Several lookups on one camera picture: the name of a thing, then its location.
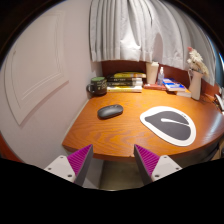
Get red book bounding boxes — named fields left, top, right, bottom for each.
left=143, top=83, right=167, bottom=91

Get cream tumbler cup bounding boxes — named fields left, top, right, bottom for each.
left=145, top=61, right=160, bottom=85

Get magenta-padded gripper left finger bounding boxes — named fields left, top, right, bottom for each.
left=43, top=143, right=94, bottom=187

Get orange book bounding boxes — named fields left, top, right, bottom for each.
left=174, top=88, right=193, bottom=98

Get thick black book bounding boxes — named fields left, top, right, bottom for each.
left=107, top=81, right=144, bottom=88

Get white and pink flowers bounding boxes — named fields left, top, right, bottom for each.
left=186, top=46, right=210, bottom=77

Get clear spray bottle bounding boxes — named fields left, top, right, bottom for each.
left=157, top=66, right=165, bottom=87

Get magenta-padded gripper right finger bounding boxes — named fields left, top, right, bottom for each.
left=134, top=144, right=183, bottom=186

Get white pleated curtain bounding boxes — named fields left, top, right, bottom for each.
left=88, top=0, right=218, bottom=86

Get white flat device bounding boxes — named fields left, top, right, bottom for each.
left=214, top=87, right=224, bottom=111

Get white and grey mouse pad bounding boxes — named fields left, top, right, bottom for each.
left=139, top=105, right=197, bottom=147

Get dark mug with green inside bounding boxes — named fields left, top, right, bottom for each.
left=86, top=76, right=108, bottom=97

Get dark grey computer mouse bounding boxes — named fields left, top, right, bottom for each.
left=97, top=104, right=124, bottom=120

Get blue book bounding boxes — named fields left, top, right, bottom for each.
left=162, top=78, right=187, bottom=92

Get yellow and white book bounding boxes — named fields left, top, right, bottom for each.
left=106, top=85, right=144, bottom=93

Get white ceramic vase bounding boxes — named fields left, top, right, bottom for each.
left=187, top=69, right=204, bottom=101

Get thin black book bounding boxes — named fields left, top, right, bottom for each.
left=107, top=77, right=144, bottom=84

